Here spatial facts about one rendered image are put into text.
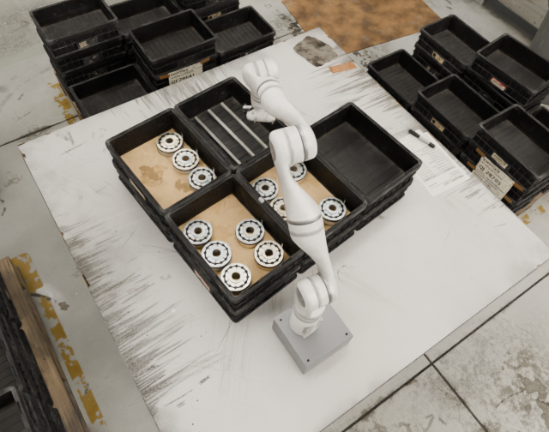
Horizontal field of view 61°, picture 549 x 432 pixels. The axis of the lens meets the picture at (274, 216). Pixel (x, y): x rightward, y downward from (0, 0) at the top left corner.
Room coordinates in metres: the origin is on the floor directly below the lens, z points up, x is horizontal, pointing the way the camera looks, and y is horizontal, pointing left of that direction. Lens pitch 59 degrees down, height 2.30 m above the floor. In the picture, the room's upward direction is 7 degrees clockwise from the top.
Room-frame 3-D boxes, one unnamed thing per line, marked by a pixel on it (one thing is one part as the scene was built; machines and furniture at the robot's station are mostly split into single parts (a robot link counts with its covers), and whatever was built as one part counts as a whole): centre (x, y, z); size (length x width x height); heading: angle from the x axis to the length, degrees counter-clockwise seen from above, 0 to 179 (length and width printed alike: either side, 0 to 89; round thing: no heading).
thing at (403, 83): (2.28, -0.69, 0.26); 0.40 x 0.30 x 0.23; 40
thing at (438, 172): (1.35, -0.65, 0.70); 0.33 x 0.23 x 0.01; 40
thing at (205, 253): (0.70, 0.18, 0.86); 0.10 x 0.10 x 0.01
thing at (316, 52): (1.99, -0.10, 0.71); 0.22 x 0.19 x 0.01; 40
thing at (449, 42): (2.53, -1.00, 0.31); 0.40 x 0.30 x 0.34; 40
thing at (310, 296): (0.51, -0.14, 1.04); 0.09 x 0.09 x 0.17; 29
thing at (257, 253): (0.72, 0.00, 0.86); 0.10 x 0.10 x 0.01
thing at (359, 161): (1.18, -0.29, 0.87); 0.40 x 0.30 x 0.11; 46
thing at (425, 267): (1.06, -0.01, 0.35); 1.60 x 1.60 x 0.70; 40
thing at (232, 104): (1.25, 0.20, 0.87); 0.40 x 0.30 x 0.11; 46
